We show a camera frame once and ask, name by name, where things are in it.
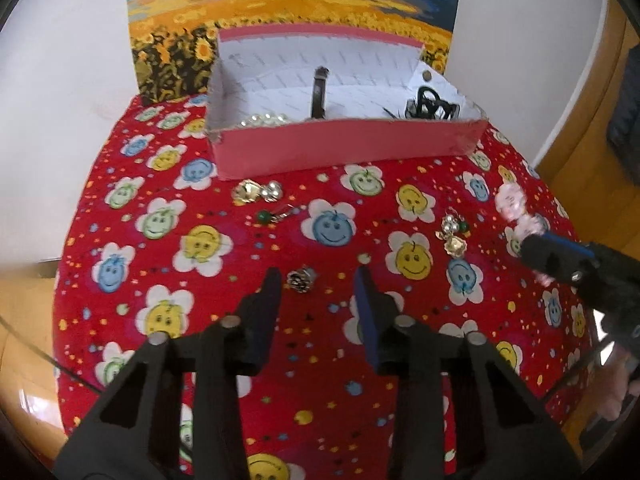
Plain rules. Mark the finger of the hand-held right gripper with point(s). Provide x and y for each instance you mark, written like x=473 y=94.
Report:
x=570 y=245
x=537 y=255

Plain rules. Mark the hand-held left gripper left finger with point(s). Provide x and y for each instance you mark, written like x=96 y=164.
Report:
x=262 y=320

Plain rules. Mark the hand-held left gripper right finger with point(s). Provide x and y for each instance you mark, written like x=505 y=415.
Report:
x=367 y=330

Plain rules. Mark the green bead earring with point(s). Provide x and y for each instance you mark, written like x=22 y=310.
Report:
x=464 y=228
x=264 y=217

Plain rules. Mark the gold flower earring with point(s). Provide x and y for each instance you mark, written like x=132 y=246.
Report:
x=454 y=246
x=246 y=192

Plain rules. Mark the rhinestone cluster earring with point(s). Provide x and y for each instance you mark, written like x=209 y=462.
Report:
x=272 y=191
x=451 y=222

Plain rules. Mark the pink cardboard box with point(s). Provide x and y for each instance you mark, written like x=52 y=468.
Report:
x=350 y=145

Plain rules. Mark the red smiley flower tablecloth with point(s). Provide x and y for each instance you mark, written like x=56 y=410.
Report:
x=300 y=360

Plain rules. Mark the wooden door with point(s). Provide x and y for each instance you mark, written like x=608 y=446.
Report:
x=585 y=135

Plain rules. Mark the dark cloth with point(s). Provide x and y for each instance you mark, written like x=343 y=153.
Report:
x=625 y=120

